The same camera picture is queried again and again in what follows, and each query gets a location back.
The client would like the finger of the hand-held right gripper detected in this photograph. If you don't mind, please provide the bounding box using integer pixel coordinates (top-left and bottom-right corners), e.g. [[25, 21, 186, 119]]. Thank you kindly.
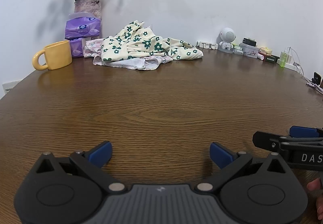
[[253, 131, 290, 151], [289, 126, 323, 138]]

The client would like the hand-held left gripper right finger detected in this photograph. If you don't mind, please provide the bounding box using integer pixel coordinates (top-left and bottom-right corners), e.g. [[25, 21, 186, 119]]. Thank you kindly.
[[197, 142, 288, 193]]

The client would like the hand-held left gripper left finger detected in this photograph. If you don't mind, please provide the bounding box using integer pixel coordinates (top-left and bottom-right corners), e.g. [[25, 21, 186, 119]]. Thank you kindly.
[[35, 141, 128, 193]]

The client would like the cream green floral dress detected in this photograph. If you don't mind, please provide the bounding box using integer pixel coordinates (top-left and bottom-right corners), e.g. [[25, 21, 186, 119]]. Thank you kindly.
[[101, 20, 204, 63]]

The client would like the person's right hand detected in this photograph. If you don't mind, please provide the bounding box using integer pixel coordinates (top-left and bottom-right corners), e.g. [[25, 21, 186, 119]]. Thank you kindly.
[[306, 178, 323, 217]]

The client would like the white power strip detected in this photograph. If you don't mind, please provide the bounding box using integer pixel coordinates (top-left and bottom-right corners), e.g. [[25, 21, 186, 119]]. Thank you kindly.
[[277, 58, 302, 71]]

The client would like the green clear bottle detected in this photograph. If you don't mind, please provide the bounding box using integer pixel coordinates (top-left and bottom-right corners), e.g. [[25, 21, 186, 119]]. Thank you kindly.
[[279, 50, 289, 68]]

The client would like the black small box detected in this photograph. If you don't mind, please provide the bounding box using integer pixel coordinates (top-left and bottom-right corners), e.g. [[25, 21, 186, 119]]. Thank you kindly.
[[263, 55, 280, 64]]

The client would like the yellow mug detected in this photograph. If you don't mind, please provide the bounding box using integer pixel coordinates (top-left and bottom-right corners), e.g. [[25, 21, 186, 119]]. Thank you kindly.
[[32, 40, 73, 71]]

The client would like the pink floral garment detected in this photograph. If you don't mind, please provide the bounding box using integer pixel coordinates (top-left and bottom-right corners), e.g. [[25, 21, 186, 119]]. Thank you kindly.
[[84, 38, 174, 71]]

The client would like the purple tissue pack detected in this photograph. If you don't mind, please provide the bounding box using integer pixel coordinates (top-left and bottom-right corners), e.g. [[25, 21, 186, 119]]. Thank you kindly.
[[69, 36, 87, 58], [65, 12, 102, 39]]

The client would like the white robot figure speaker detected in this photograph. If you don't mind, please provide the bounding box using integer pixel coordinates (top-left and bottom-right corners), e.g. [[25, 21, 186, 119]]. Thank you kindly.
[[217, 27, 238, 53]]

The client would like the mottled purple vase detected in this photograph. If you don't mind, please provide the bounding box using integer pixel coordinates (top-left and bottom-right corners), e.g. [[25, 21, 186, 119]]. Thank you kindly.
[[74, 0, 102, 21]]

